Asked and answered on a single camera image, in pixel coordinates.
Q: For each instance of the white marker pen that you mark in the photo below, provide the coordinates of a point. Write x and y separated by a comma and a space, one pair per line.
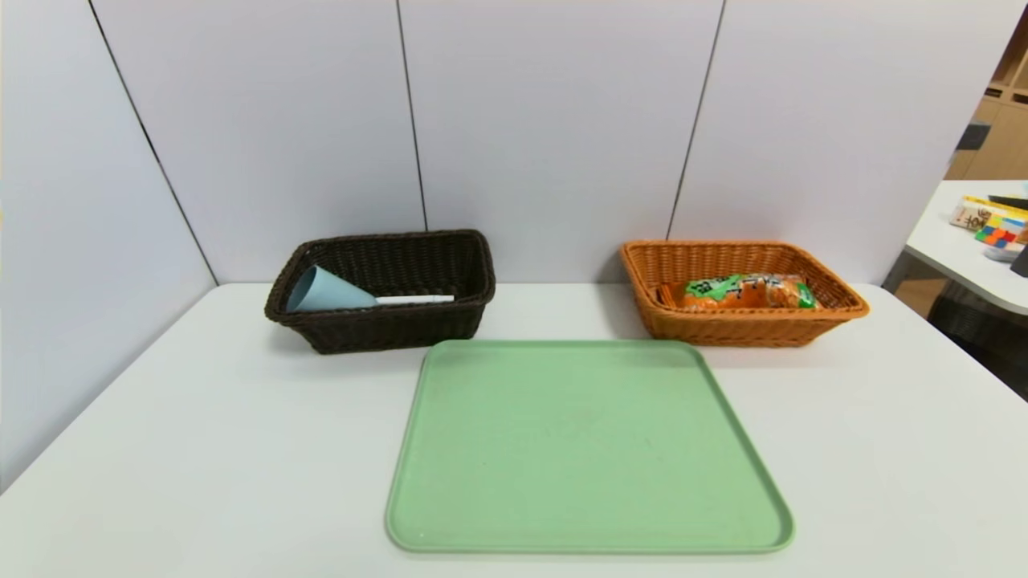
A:
418, 299

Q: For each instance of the blue-grey plastic cup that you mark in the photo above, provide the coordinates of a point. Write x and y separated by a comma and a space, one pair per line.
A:
325, 293

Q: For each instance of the orange snack bag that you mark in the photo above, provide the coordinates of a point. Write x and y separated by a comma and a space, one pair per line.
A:
755, 293

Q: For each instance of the dark brown wicker basket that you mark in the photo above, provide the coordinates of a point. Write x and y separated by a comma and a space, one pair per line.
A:
385, 329

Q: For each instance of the orange wicker basket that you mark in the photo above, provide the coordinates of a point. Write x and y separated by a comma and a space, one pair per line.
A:
723, 329

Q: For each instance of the light green plastic tray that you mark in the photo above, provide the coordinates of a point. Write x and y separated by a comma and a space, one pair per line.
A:
586, 449

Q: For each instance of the white side table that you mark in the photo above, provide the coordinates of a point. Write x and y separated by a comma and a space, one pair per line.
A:
936, 237

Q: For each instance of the dark grey ribbed bin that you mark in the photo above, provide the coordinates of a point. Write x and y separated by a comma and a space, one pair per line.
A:
972, 325

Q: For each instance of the small printed wooden box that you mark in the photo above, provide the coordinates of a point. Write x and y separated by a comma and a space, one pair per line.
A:
969, 217

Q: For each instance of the colourful puzzle cube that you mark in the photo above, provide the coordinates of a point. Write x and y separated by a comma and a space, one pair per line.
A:
998, 235

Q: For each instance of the white round dish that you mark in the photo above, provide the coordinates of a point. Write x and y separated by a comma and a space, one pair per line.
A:
1002, 253

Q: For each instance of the yellow flat booklet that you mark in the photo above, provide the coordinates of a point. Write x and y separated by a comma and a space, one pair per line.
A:
1008, 209

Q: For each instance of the small black box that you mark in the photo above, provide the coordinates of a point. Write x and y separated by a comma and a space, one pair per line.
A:
1021, 263

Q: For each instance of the wooden shelf unit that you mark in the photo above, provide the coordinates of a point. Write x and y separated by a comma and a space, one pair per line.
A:
1004, 136

